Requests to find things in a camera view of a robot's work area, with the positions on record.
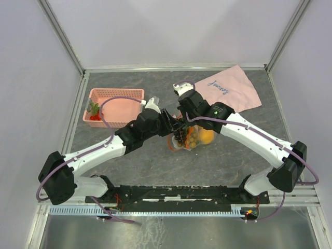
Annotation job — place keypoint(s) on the pink plastic basket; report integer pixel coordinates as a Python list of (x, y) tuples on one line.
[(119, 106)]

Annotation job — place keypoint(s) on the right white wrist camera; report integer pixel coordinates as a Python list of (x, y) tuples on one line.
[(183, 86)]

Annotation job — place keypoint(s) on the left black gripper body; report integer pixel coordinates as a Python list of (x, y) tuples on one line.
[(166, 126)]

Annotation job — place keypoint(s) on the clear zip top bag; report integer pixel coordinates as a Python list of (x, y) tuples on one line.
[(174, 146)]

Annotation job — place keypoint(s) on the yellow peach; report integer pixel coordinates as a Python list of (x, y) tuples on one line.
[(206, 136)]

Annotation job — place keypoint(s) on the black grape bunch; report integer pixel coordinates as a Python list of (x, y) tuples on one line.
[(180, 135)]

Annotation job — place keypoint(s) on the red cherry tomatoes sprig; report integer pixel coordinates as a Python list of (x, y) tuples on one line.
[(94, 111)]

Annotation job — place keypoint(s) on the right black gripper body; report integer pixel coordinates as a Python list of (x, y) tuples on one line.
[(190, 116)]

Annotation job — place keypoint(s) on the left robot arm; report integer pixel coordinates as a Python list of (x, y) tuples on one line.
[(62, 175)]

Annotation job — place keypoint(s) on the pink cloth with lettering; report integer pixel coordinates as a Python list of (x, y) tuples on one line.
[(231, 87)]

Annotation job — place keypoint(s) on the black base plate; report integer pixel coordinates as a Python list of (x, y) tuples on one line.
[(179, 198)]

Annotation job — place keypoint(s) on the light blue cable duct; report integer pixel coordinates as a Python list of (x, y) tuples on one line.
[(93, 210)]

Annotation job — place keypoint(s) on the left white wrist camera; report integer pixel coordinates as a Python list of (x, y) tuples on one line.
[(152, 103)]

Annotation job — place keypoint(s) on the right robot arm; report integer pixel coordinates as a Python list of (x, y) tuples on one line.
[(286, 159)]

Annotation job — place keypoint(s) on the brown longan bunch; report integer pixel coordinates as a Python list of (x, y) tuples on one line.
[(192, 139)]

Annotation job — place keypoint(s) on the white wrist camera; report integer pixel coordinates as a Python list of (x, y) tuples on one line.
[(183, 86), (152, 103)]

